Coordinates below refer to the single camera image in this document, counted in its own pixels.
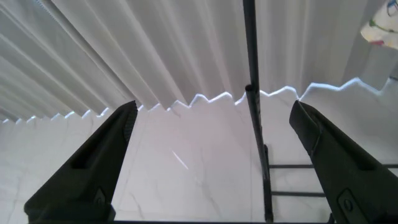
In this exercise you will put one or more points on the cream printed garment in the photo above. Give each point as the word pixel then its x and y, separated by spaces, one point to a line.
pixel 384 28

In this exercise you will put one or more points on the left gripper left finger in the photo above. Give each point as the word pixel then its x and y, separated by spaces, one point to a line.
pixel 84 180

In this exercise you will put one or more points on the black clothes rack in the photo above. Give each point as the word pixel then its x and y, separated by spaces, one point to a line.
pixel 251 46

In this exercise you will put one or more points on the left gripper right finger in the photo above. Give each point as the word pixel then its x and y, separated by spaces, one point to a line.
pixel 351 180

